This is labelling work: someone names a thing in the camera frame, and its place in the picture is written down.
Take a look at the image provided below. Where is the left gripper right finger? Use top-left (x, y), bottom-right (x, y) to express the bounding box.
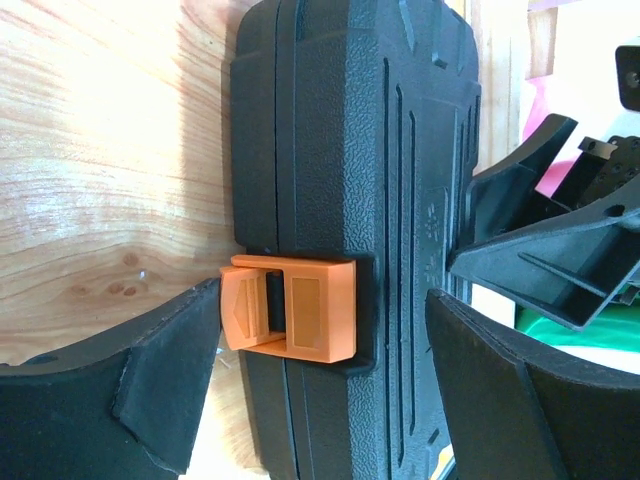
top-left (426, 289), bottom-right (639, 479)

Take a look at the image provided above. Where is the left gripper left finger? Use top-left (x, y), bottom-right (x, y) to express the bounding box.
top-left (1, 279), bottom-right (221, 479)

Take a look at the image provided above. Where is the wooden clothes rack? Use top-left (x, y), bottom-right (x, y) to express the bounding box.
top-left (457, 0), bottom-right (560, 171)

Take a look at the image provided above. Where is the orange case latch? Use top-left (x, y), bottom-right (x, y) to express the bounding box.
top-left (220, 255), bottom-right (356, 364)

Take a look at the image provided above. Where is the pink t-shirt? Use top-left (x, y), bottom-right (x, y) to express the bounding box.
top-left (520, 75), bottom-right (579, 198)

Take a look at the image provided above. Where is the green tank top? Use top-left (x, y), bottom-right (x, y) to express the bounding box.
top-left (515, 299), bottom-right (639, 374)

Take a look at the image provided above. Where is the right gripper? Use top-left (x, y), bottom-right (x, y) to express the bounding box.
top-left (450, 114), bottom-right (639, 331)

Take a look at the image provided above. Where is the black plastic tool case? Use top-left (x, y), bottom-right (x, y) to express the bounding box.
top-left (230, 1), bottom-right (481, 479)

